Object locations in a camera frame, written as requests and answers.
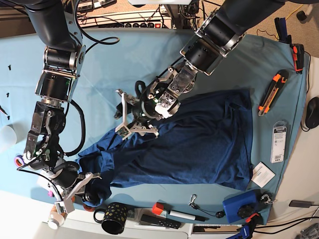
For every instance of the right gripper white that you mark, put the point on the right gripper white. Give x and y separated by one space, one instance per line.
79 188

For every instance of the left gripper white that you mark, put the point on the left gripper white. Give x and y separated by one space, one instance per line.
134 120

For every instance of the dark blue t-shirt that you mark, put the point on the dark blue t-shirt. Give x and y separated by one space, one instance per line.
208 141

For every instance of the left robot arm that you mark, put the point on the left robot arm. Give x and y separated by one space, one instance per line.
219 34

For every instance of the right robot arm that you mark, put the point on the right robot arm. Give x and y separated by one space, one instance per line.
63 59

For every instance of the red tape roll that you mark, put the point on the red tape roll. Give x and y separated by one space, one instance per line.
88 208

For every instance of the black mug gold pattern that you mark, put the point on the black mug gold pattern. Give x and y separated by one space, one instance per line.
114 218

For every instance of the orange plastic bottle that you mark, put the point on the orange plastic bottle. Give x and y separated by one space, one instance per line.
55 219

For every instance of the red orange cube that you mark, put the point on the red orange cube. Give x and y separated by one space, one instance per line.
158 208

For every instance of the black remote control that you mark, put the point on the black remote control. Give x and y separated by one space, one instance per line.
162 222

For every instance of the purple tape roll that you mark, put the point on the purple tape roll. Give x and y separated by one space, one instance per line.
18 160

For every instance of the white black marker pen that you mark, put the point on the white black marker pen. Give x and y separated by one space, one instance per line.
186 216

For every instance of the translucent plastic cup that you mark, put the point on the translucent plastic cup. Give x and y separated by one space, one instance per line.
8 138

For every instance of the blue plastic case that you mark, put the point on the blue plastic case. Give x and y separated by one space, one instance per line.
241 206

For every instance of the white square paper leaflet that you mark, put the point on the white square paper leaflet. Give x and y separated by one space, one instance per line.
262 175

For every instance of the blue orange clamp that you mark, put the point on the blue orange clamp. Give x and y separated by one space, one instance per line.
247 230

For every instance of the packaged bit set blister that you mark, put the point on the packaged bit set blister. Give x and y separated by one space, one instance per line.
278 145

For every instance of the orange black utility knife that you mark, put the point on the orange black utility knife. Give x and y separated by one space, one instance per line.
272 91

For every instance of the black computer mouse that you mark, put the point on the black computer mouse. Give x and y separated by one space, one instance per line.
312 113

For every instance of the black power adapter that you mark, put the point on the black power adapter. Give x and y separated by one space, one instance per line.
300 204

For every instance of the white power strip red switch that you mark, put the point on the white power strip red switch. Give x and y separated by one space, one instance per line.
131 25

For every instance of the carabiner with black lanyard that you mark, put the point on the carabiner with black lanyard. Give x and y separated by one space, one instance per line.
219 214

